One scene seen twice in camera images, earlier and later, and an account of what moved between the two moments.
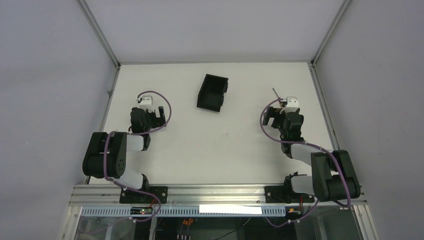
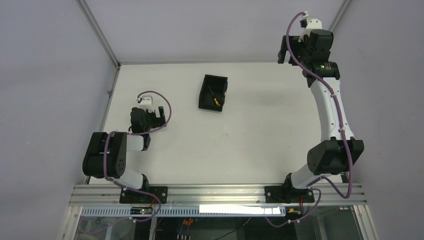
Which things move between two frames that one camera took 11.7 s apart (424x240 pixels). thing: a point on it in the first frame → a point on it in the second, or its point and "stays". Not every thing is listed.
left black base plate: [127, 196] stays
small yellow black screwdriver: [278, 96] → [214, 98]
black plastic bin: [211, 95] stays
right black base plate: [279, 194] stays
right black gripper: [276, 112] → [286, 48]
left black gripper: [156, 117] stays
